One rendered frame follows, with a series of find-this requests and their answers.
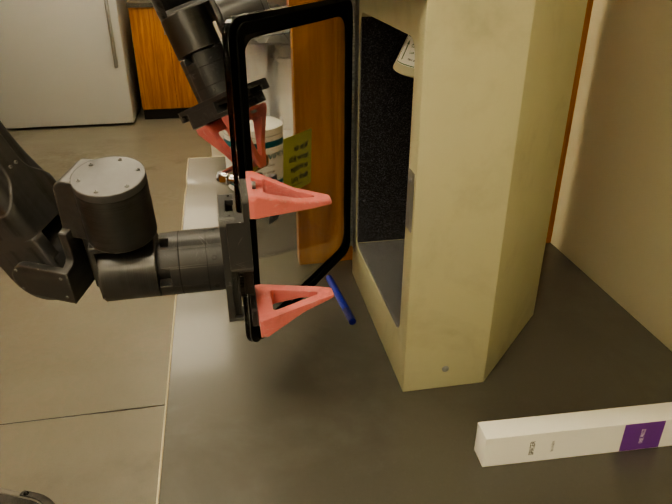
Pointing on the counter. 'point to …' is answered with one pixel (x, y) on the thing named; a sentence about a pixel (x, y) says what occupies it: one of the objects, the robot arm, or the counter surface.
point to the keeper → (409, 199)
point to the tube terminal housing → (475, 178)
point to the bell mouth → (406, 59)
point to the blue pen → (341, 300)
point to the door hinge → (354, 120)
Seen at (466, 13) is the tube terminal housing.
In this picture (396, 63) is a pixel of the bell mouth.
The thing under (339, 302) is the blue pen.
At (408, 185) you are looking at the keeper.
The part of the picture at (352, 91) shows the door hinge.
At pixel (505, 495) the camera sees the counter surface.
